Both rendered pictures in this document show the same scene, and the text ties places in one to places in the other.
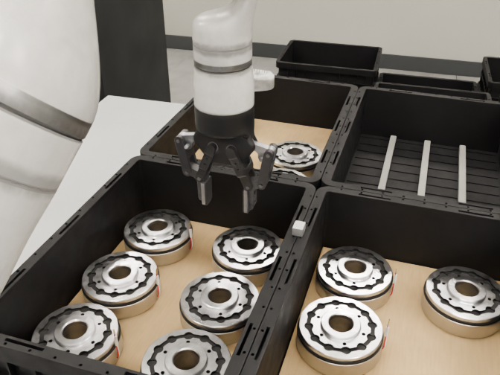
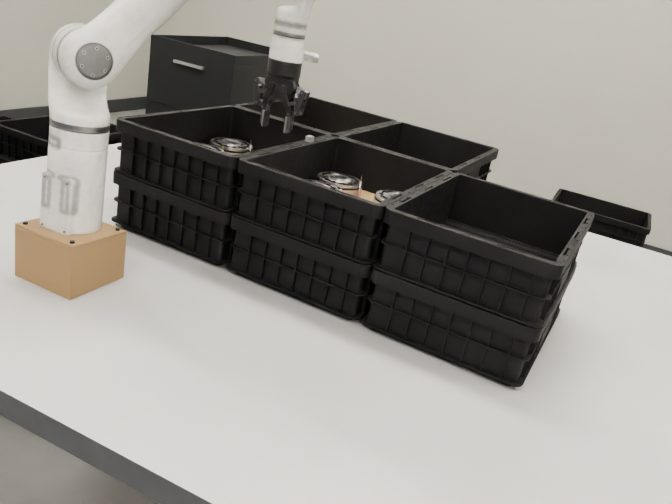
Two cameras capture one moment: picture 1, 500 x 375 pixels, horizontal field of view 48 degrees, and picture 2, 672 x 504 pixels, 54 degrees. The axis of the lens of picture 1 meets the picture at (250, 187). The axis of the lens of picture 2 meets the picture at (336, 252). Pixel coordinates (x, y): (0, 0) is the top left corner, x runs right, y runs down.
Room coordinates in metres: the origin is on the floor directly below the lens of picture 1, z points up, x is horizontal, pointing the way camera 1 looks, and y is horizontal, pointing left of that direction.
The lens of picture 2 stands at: (-0.82, -0.30, 1.25)
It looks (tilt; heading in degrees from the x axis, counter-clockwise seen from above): 22 degrees down; 6
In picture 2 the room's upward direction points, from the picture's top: 11 degrees clockwise
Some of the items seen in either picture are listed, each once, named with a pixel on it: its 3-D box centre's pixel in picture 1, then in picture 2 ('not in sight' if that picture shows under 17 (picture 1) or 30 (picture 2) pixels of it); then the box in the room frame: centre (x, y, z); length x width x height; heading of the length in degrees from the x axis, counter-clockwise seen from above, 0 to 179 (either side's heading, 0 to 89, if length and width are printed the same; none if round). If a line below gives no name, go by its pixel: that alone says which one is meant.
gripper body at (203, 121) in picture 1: (225, 131); (282, 78); (0.64, 0.03, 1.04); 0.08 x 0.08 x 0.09
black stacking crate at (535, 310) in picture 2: not in sight; (490, 242); (0.37, -0.47, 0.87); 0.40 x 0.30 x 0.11; 162
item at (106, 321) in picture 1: (75, 333); not in sight; (0.47, 0.21, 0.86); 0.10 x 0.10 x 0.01
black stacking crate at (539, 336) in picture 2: not in sight; (475, 293); (0.37, -0.47, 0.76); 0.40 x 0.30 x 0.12; 162
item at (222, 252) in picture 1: (248, 247); not in sight; (0.63, 0.00, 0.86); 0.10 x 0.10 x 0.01
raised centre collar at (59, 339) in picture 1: (75, 331); not in sight; (0.47, 0.21, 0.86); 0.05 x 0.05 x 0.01
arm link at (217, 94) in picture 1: (228, 74); (292, 45); (0.66, 0.03, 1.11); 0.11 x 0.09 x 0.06; 161
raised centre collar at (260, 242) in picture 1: (248, 245); not in sight; (0.63, 0.00, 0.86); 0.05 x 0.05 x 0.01
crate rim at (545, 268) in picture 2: not in sight; (497, 216); (0.37, -0.47, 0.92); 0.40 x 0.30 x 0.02; 162
